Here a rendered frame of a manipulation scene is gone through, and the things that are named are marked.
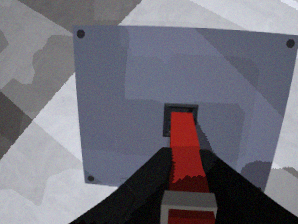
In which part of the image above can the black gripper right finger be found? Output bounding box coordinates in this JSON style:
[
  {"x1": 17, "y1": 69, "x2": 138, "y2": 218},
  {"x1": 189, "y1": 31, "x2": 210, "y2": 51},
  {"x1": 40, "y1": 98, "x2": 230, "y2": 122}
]
[{"x1": 200, "y1": 149, "x2": 298, "y2": 224}]

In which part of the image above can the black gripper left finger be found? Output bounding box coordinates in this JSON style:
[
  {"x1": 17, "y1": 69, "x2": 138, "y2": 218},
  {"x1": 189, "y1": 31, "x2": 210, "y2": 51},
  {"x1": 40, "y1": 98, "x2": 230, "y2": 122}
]
[{"x1": 69, "y1": 147, "x2": 172, "y2": 224}]

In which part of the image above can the dark red peg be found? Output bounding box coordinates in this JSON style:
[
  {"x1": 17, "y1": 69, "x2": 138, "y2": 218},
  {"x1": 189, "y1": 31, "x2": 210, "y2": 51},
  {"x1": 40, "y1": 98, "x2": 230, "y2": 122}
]
[{"x1": 160, "y1": 112, "x2": 217, "y2": 224}]

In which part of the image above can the grey sloped panel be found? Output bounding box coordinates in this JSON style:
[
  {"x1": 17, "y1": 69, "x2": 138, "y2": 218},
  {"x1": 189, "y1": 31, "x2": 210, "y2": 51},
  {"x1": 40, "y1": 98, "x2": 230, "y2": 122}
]
[{"x1": 72, "y1": 24, "x2": 298, "y2": 192}]

